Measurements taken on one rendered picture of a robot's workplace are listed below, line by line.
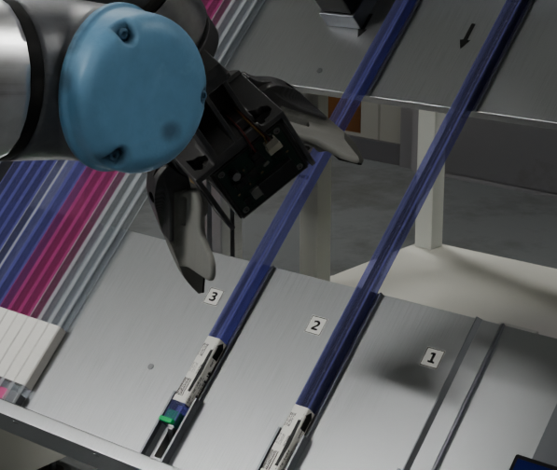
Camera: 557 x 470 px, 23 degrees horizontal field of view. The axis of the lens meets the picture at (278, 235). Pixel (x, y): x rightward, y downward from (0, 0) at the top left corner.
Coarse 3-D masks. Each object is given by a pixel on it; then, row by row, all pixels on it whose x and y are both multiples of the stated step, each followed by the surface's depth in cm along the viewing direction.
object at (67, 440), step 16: (0, 400) 116; (0, 416) 117; (16, 416) 114; (32, 416) 113; (16, 432) 121; (32, 432) 116; (48, 432) 112; (64, 432) 111; (80, 432) 110; (48, 448) 120; (64, 448) 115; (80, 448) 110; (96, 448) 108; (112, 448) 107; (96, 464) 114; (112, 464) 110; (128, 464) 106; (144, 464) 105; (160, 464) 104
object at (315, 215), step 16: (304, 96) 172; (320, 96) 171; (432, 112) 193; (432, 128) 194; (304, 144) 174; (320, 176) 174; (320, 192) 175; (432, 192) 196; (304, 208) 176; (320, 208) 176; (432, 208) 197; (304, 224) 177; (320, 224) 176; (416, 224) 199; (432, 224) 197; (304, 240) 178; (320, 240) 177; (416, 240) 200; (432, 240) 198; (304, 256) 178; (320, 256) 178; (304, 272) 179; (320, 272) 178
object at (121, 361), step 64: (128, 256) 122; (128, 320) 118; (192, 320) 114; (256, 320) 111; (320, 320) 108; (384, 320) 105; (448, 320) 102; (64, 384) 117; (128, 384) 113; (256, 384) 107; (384, 384) 102; (448, 384) 99; (512, 384) 96; (128, 448) 110; (192, 448) 107; (256, 448) 104; (320, 448) 101; (384, 448) 98; (448, 448) 96; (512, 448) 94
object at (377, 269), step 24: (528, 0) 116; (504, 24) 115; (480, 48) 114; (480, 72) 113; (456, 96) 113; (456, 120) 111; (432, 144) 111; (432, 168) 110; (408, 192) 109; (408, 216) 108; (384, 240) 108; (384, 264) 107; (360, 288) 106; (360, 312) 105; (336, 336) 105; (336, 360) 104; (312, 384) 103; (312, 408) 102
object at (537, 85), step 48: (288, 0) 131; (384, 0) 125; (432, 0) 122; (480, 0) 119; (240, 48) 131; (288, 48) 127; (336, 48) 124; (432, 48) 119; (528, 48) 113; (336, 96) 122; (384, 96) 118; (432, 96) 116; (480, 96) 113; (528, 96) 111
